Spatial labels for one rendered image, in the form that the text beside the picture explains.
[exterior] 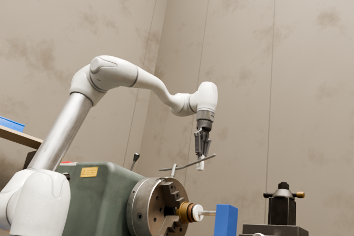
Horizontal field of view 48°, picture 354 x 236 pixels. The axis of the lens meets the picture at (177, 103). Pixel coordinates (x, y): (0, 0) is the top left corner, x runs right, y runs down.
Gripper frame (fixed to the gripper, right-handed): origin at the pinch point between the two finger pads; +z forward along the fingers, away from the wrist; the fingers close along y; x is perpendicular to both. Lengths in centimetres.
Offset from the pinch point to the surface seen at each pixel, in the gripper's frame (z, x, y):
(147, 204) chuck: 23.6, 9.8, -22.1
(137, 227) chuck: 33.3, 15.8, -19.4
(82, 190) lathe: 20, 41, -32
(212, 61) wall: -215, 166, 252
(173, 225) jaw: 30.4, 2.9, -11.4
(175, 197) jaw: 18.6, 3.1, -11.7
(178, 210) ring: 23.9, 2.1, -9.6
